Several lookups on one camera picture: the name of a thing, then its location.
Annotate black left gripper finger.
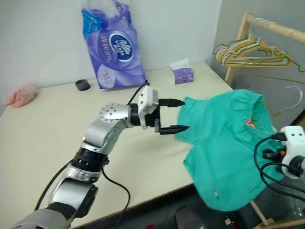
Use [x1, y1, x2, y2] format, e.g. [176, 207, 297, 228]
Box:
[159, 125, 190, 136]
[157, 97, 186, 108]

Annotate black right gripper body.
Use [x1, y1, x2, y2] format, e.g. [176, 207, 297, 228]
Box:
[262, 148, 285, 160]

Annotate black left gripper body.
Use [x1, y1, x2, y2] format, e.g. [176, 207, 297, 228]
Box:
[145, 108, 163, 134]

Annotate green shorts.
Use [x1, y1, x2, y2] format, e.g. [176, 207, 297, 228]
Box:
[174, 89, 287, 213]

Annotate yellow hanger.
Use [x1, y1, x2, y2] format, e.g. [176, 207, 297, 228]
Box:
[222, 38, 293, 69]

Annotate small purple tissue box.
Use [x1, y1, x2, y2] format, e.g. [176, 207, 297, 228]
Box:
[169, 57, 195, 85]

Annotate purple tissue multipack bag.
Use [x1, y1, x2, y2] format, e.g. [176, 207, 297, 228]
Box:
[79, 0, 147, 91]

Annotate black round cap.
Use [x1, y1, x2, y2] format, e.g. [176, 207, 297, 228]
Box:
[75, 79, 92, 92]

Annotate dark rounded shape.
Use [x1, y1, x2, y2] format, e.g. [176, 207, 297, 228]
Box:
[175, 205, 206, 229]

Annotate rack of hangers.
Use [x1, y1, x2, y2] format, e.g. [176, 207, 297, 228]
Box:
[220, 31, 289, 65]

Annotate wooden clothes rack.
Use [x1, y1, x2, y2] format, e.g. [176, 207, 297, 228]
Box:
[224, 11, 305, 229]

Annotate pink cloth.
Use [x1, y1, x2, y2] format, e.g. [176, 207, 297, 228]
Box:
[2, 84, 39, 109]

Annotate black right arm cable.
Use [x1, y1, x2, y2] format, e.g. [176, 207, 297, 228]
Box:
[253, 132, 305, 201]

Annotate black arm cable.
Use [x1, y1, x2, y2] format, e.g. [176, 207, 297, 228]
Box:
[34, 80, 150, 223]
[253, 132, 305, 201]

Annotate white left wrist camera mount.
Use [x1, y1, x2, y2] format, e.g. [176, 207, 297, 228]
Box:
[137, 85, 159, 130]

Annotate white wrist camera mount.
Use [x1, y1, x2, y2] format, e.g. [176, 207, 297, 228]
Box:
[278, 125, 305, 178]
[137, 85, 159, 130]

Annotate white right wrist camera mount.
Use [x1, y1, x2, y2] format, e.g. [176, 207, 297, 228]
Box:
[278, 125, 305, 178]

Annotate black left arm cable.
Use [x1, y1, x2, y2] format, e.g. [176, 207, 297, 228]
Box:
[34, 80, 150, 223]

